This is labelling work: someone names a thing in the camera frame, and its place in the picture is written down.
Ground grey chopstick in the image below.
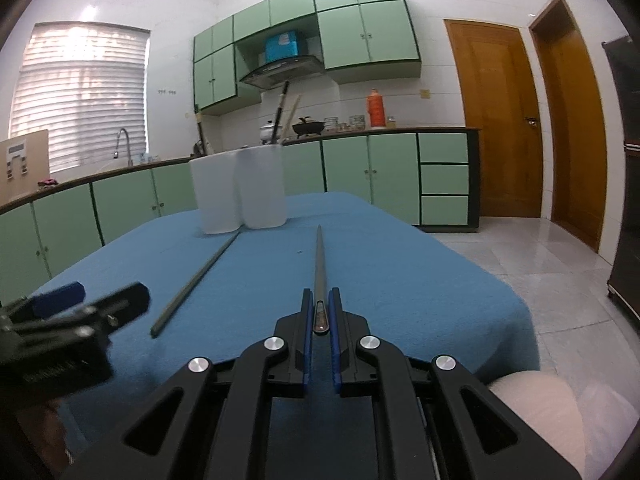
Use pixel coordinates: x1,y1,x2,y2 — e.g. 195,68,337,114
311,224,331,335
150,230,243,338

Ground orange thermos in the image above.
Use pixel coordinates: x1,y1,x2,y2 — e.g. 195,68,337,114
367,88,385,129

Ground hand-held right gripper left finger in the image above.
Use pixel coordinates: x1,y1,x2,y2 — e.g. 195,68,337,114
65,287,316,480

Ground blue box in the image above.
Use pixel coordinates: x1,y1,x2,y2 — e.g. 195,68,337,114
264,31,301,62

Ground black wok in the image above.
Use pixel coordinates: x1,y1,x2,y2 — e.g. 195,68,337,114
291,116,326,140

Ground person's leg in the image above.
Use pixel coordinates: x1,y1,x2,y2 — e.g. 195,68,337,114
487,370,626,480

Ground metal kitchen faucet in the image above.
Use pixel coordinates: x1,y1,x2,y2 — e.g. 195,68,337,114
114,127,135,167

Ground wooden door with handle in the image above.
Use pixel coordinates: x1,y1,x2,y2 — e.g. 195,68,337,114
444,17,546,221

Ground person's left hand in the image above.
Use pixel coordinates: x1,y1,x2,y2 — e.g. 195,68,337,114
20,400,68,467

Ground range hood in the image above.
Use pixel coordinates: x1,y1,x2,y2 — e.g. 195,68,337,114
239,55,326,90

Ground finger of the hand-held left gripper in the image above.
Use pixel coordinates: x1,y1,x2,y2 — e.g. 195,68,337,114
70,282,152,335
10,282,85,324

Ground blue tablecloth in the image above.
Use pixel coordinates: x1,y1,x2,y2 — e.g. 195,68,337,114
0,191,542,466

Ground white window blinds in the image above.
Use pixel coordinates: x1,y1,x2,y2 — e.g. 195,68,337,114
10,22,151,173

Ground white plastic utensil holder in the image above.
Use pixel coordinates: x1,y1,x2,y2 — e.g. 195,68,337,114
189,144,289,235

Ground dark cabinet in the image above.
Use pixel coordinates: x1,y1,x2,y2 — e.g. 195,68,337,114
602,35,640,323

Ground cardboard box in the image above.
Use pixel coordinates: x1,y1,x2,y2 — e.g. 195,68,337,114
0,129,51,201

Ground plain wooden door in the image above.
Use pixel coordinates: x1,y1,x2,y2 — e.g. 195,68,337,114
529,0,608,256

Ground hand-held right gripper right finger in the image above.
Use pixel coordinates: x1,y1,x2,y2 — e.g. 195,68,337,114
327,287,581,480

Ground green lower kitchen cabinets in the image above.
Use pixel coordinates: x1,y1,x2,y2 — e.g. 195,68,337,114
0,129,481,306

